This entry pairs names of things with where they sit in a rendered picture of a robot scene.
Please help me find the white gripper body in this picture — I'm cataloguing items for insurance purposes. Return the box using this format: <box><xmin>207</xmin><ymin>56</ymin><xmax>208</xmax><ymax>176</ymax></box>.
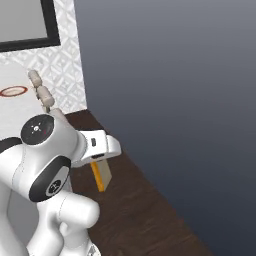
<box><xmin>104</xmin><ymin>134</ymin><xmax>123</xmax><ymax>160</ymax></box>

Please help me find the white plate with red rim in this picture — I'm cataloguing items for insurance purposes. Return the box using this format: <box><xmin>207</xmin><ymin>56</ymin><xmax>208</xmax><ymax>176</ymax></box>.
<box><xmin>0</xmin><ymin>85</ymin><xmax>30</xmax><ymax>99</ymax></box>

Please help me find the beige knobbly object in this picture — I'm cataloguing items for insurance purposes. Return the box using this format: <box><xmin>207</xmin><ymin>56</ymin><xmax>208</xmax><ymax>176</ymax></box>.
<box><xmin>27</xmin><ymin>69</ymin><xmax>56</xmax><ymax>114</ymax></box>

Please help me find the black framed window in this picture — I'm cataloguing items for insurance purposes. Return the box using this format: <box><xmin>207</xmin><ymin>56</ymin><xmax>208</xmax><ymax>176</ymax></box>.
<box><xmin>0</xmin><ymin>0</ymin><xmax>62</xmax><ymax>53</ymax></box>

